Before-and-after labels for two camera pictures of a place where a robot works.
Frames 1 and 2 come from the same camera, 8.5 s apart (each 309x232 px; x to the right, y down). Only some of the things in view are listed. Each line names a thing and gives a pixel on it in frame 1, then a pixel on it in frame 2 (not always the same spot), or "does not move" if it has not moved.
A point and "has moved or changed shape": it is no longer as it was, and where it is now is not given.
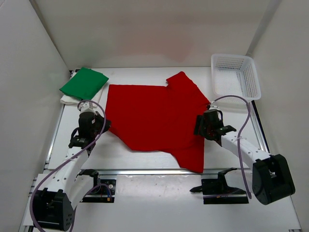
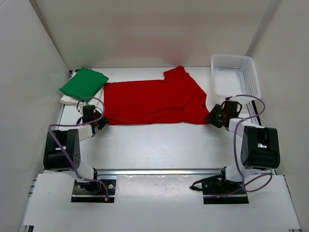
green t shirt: x=85 y=84 does not move
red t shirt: x=160 y=118 has moved or changed shape
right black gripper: x=201 y=122 → x=211 y=118
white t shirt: x=95 y=101 does not move
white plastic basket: x=234 y=75 does not move
